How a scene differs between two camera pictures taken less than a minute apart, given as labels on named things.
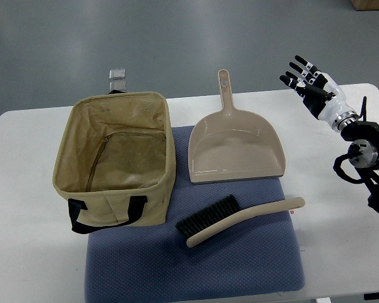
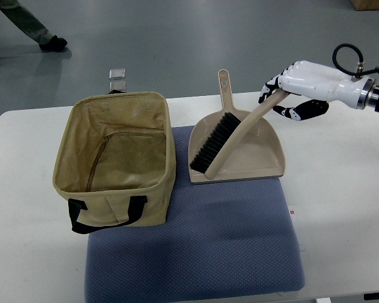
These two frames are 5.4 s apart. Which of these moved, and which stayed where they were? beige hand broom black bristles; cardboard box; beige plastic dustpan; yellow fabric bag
Moved: beige hand broom black bristles
Stayed: beige plastic dustpan; cardboard box; yellow fabric bag
